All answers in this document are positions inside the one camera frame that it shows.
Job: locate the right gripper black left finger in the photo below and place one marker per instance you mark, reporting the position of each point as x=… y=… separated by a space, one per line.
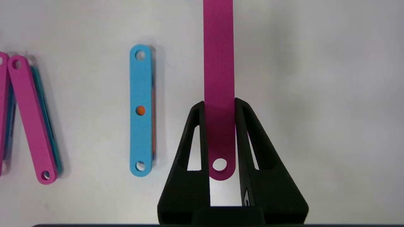
x=189 y=189

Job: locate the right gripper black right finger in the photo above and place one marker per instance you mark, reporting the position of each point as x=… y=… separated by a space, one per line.
x=268 y=189

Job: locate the pink bar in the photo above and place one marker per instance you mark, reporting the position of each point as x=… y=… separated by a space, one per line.
x=3 y=110
x=31 y=119
x=219 y=63

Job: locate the light blue flat bar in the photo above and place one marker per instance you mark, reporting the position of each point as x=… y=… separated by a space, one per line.
x=141 y=126

